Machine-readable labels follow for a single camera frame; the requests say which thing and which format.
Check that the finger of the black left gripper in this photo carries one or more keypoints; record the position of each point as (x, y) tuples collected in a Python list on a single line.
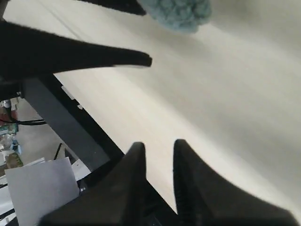
[(27, 53), (127, 6)]

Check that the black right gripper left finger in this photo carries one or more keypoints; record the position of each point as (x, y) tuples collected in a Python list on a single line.
[(117, 200)]

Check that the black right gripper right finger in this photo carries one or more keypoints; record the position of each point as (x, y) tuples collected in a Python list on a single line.
[(205, 198)]

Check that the white paper sheet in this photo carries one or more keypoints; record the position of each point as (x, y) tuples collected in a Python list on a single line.
[(39, 189)]

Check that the cluttered items on floor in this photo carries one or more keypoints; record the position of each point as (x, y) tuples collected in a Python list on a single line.
[(9, 127)]

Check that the dark table frame beam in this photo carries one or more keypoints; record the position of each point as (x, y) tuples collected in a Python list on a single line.
[(89, 142)]

